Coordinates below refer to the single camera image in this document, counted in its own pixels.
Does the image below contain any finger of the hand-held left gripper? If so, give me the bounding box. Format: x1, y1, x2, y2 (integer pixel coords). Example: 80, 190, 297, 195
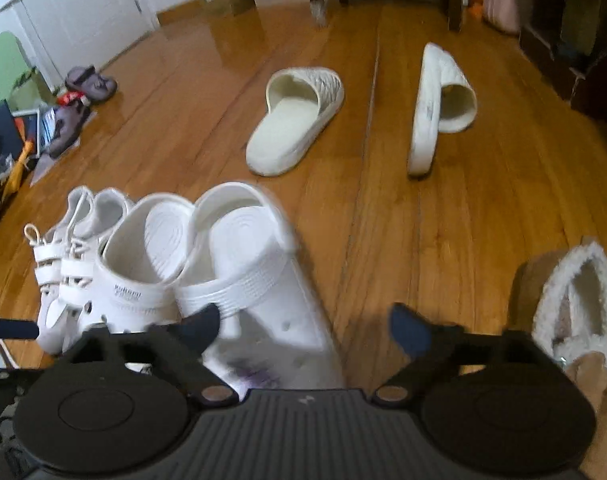
0, 312, 40, 341

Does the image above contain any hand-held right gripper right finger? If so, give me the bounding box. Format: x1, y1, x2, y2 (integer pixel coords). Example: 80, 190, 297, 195
372, 303, 564, 406

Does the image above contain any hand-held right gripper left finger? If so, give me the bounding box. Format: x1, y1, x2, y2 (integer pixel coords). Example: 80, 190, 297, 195
51, 304, 240, 406

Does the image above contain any white strap sneaker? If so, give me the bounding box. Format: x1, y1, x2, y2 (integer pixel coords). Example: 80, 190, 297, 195
64, 189, 134, 356
25, 186, 97, 353

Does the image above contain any white clog with purple charm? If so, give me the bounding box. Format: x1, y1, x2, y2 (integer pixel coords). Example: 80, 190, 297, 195
86, 195, 197, 341
176, 181, 347, 391

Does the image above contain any brown fur-lined slipper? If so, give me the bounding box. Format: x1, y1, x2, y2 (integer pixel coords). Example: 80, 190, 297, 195
512, 240, 607, 461

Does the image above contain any cream slide slipper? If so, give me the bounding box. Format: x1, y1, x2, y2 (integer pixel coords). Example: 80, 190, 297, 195
246, 66, 345, 177
407, 42, 478, 178

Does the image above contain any glossy paper sheet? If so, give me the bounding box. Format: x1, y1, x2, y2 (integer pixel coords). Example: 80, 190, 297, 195
31, 105, 84, 181

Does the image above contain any green board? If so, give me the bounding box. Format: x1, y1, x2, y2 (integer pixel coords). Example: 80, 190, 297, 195
0, 30, 34, 111

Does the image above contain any dark wooden cabinet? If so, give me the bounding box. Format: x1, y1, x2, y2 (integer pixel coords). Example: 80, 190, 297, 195
518, 0, 607, 126

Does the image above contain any white door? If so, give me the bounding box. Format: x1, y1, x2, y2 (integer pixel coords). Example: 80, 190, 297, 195
16, 0, 160, 78

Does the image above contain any pink bag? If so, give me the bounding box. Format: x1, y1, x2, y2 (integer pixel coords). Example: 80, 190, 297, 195
483, 0, 524, 36

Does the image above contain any open cardboard box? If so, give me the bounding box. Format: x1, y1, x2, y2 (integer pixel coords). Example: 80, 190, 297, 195
546, 0, 607, 56

